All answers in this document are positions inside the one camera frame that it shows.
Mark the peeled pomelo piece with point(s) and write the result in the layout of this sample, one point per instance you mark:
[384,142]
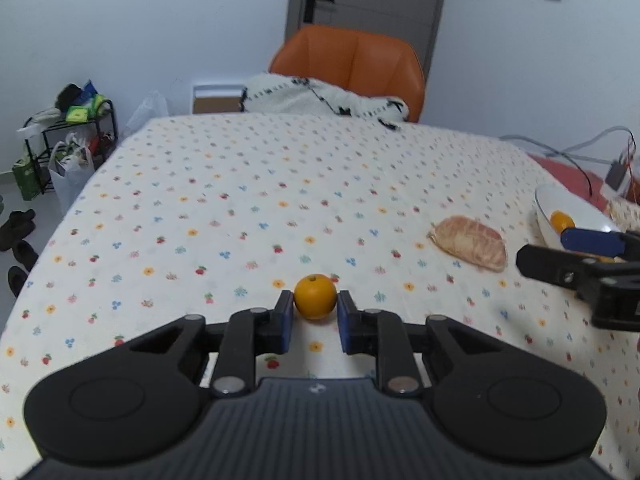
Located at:
[470,242]

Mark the blue packet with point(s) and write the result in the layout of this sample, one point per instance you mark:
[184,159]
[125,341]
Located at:
[91,89]

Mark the clear plastic bag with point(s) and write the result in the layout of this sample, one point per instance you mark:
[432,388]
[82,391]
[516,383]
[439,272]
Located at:
[147,115]

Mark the black slipper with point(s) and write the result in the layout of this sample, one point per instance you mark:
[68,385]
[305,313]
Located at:
[17,280]
[26,254]
[17,227]

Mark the green packets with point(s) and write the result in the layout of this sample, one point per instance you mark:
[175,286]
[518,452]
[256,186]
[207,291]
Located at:
[85,110]

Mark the red cloth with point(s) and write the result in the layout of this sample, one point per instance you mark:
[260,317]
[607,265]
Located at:
[565,175]

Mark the orange chair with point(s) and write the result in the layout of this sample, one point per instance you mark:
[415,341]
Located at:
[350,60]

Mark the white black-patterned blanket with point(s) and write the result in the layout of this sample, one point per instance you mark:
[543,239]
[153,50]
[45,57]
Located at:
[290,95]

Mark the small orange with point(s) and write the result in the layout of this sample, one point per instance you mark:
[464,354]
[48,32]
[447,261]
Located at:
[315,297]

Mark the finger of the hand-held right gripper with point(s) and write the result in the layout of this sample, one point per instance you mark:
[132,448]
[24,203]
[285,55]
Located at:
[590,241]
[550,262]

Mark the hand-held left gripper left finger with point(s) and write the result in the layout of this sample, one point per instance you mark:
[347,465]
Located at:
[286,320]

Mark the black cloth bundle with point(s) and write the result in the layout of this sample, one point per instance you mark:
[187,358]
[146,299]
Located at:
[70,95]

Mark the mandarin orange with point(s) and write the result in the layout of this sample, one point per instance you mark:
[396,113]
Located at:
[562,221]

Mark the white cloth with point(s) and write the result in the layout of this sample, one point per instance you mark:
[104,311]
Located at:
[42,120]

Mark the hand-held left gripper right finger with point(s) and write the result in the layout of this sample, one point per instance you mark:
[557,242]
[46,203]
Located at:
[345,320]

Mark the green carton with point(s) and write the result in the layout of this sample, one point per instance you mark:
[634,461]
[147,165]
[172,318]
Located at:
[24,182]

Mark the white plastic bag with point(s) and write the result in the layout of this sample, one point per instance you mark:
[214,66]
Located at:
[72,180]

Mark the white bowl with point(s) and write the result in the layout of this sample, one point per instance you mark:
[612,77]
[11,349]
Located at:
[575,207]

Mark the black metal rack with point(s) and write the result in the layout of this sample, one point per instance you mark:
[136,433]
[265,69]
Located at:
[111,125]

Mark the power adapter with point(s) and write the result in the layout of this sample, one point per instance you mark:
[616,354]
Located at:
[616,175]

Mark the white framed board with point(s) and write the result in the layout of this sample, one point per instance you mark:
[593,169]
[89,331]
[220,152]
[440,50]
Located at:
[215,100]

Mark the grey door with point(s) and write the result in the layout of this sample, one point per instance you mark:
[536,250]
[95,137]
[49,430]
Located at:
[380,5]

